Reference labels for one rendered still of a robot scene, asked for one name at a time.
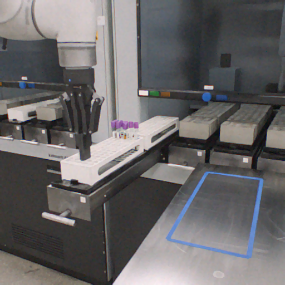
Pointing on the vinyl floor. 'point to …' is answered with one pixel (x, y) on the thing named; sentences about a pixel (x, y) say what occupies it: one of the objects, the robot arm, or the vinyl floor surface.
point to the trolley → (216, 232)
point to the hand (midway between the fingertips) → (84, 146)
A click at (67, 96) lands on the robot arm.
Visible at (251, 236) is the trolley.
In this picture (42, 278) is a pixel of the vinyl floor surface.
